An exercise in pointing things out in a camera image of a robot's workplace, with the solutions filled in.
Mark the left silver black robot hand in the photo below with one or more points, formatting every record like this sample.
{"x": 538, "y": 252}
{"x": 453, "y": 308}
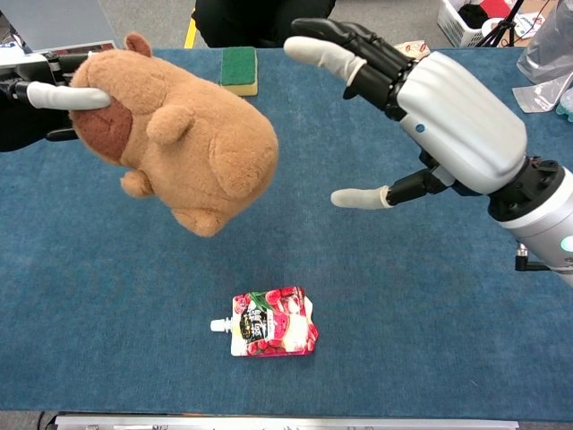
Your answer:
{"x": 27, "y": 121}

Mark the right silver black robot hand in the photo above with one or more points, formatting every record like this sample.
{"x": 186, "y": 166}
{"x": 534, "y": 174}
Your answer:
{"x": 465, "y": 121}

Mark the brown capybara plush toy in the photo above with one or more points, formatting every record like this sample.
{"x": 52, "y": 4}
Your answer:
{"x": 201, "y": 148}

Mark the gold foil wrapped package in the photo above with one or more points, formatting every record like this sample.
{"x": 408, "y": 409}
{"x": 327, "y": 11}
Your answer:
{"x": 414, "y": 48}

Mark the white plastic laundry basket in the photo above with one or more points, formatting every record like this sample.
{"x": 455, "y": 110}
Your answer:
{"x": 452, "y": 27}

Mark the black tripod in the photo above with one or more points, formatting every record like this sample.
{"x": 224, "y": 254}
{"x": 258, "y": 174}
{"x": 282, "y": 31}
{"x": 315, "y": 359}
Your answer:
{"x": 501, "y": 27}

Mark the green bottle pack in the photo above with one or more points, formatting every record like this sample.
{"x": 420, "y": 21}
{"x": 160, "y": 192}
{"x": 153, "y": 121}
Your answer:
{"x": 566, "y": 107}

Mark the clear plastic bag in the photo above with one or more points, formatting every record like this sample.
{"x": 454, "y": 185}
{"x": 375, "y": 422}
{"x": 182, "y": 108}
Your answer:
{"x": 546, "y": 58}

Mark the white blue printed paper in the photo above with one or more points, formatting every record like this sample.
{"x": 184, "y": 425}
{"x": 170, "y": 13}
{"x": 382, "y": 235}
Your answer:
{"x": 530, "y": 24}

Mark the blue felt table mat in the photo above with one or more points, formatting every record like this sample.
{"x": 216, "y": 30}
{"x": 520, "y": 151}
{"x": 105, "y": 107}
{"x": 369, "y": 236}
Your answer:
{"x": 358, "y": 269}

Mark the green yellow sponge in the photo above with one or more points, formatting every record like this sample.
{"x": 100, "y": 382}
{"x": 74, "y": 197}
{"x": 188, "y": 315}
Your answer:
{"x": 238, "y": 67}

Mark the person in black clothes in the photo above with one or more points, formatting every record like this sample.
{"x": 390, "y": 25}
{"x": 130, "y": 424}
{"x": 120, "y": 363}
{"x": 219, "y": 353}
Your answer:
{"x": 259, "y": 20}

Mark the red jelly drink pouch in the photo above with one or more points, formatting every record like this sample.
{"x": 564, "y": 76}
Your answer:
{"x": 277, "y": 327}

